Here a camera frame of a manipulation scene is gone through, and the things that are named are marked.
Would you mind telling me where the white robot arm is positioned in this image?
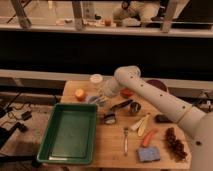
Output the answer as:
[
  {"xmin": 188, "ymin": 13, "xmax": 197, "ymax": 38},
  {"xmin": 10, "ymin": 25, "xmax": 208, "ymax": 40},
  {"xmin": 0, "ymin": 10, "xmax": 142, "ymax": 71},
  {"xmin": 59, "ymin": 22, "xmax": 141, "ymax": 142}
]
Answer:
[{"xmin": 102, "ymin": 66, "xmax": 213, "ymax": 171}]

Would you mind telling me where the white paper cup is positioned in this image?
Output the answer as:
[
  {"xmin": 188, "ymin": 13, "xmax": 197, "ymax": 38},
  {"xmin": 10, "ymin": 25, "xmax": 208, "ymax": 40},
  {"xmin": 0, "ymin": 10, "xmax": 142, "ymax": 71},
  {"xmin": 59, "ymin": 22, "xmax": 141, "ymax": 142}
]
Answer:
[{"xmin": 90, "ymin": 74, "xmax": 103, "ymax": 88}]

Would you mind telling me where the small metal cup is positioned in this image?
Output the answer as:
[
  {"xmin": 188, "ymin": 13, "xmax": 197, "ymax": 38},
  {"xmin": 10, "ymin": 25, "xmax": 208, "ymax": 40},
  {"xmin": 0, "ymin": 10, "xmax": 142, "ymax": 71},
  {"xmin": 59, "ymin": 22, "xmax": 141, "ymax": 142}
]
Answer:
[{"xmin": 129, "ymin": 102, "xmax": 141, "ymax": 115}]

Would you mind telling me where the orange bowl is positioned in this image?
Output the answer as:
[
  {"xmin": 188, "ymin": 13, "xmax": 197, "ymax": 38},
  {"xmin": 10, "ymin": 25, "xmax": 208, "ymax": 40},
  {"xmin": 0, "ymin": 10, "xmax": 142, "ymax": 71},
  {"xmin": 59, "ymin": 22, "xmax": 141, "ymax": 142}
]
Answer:
[{"xmin": 120, "ymin": 88, "xmax": 134, "ymax": 98}]

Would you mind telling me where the orange fruit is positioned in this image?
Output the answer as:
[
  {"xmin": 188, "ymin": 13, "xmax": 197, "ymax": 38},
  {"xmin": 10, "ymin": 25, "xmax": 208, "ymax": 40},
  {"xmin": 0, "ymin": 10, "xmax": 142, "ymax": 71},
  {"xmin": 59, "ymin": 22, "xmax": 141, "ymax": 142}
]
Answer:
[{"xmin": 74, "ymin": 88, "xmax": 87, "ymax": 101}]

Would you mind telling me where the peeled banana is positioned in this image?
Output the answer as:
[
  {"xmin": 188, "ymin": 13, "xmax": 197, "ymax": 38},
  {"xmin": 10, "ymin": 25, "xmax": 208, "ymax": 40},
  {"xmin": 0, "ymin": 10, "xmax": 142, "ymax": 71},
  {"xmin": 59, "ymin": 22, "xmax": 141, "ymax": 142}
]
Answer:
[{"xmin": 130, "ymin": 114, "xmax": 150, "ymax": 136}]

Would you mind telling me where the purple bowl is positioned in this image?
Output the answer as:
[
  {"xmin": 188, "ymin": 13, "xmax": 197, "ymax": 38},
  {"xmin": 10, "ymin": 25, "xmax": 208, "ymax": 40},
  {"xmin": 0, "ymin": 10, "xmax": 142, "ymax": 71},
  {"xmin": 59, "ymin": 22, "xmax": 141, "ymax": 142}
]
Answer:
[{"xmin": 146, "ymin": 79, "xmax": 168, "ymax": 92}]

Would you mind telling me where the black rectangular block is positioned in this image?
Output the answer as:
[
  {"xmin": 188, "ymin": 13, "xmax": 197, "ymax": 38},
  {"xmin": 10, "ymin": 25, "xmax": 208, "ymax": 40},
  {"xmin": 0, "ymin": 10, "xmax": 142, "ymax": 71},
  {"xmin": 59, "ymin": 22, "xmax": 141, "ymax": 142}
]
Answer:
[{"xmin": 155, "ymin": 115, "xmax": 171, "ymax": 123}]

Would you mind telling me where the green plastic tray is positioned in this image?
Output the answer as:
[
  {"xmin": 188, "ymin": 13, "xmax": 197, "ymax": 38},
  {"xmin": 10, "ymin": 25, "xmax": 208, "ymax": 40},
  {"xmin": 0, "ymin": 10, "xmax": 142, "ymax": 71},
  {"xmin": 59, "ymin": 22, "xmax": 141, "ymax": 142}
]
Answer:
[{"xmin": 37, "ymin": 103, "xmax": 97, "ymax": 165}]

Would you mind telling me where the orange carrot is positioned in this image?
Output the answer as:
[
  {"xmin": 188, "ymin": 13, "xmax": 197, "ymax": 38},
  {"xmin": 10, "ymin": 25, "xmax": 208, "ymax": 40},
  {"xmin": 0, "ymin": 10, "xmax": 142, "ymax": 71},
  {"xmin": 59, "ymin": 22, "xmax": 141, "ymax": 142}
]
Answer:
[{"xmin": 142, "ymin": 129, "xmax": 158, "ymax": 147}]

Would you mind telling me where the blue sponge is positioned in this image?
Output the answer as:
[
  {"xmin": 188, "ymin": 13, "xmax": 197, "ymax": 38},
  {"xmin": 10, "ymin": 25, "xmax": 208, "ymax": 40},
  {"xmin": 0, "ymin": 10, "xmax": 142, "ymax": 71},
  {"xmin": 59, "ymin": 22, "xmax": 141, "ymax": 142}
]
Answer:
[{"xmin": 138, "ymin": 146, "xmax": 160, "ymax": 162}]

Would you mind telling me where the bunch of red grapes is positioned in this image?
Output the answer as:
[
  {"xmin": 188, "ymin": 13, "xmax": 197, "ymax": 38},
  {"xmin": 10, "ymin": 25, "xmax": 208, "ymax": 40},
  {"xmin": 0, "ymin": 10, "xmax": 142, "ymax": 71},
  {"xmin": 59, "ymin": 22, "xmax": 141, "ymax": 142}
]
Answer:
[{"xmin": 165, "ymin": 127, "xmax": 187, "ymax": 161}]

